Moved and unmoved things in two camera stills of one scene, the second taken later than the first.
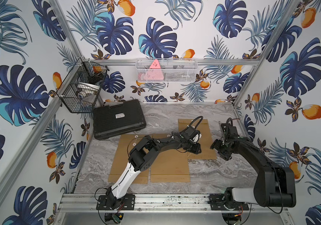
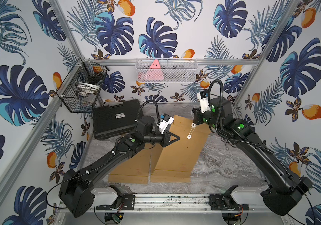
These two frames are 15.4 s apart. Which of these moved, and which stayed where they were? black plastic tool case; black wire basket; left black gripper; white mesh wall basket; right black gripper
Moved: left black gripper; right black gripper
Stayed: white mesh wall basket; black plastic tool case; black wire basket
